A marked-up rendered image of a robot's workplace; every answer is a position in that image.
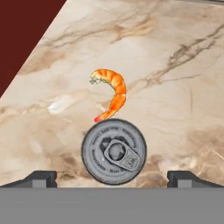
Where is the grey pull-tab can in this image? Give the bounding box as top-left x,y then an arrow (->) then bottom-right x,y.
80,117 -> 148,186

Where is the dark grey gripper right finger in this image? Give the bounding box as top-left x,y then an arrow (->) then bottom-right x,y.
166,170 -> 224,189

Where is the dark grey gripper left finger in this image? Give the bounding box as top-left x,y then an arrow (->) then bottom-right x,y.
0,170 -> 58,189

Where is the orange shrimp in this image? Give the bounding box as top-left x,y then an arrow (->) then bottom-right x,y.
88,68 -> 128,123

